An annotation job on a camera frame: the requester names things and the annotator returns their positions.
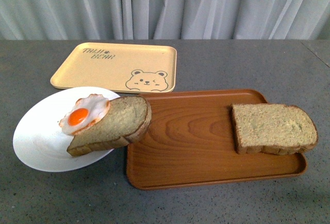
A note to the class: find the bread slice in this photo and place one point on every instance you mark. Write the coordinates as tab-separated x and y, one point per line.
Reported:
273	129
126	122

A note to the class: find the white round plate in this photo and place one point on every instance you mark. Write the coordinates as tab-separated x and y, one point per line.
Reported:
39	142

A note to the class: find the brown wood-grain tray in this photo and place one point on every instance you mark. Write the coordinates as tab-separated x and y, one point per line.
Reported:
190	142

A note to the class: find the yellow bear tray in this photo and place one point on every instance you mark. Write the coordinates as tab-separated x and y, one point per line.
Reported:
125	68

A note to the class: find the toy fried egg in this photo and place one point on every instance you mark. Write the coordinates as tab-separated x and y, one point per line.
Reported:
85	113

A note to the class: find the grey pleated curtain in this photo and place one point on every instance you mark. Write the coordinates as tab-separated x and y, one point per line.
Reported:
164	19

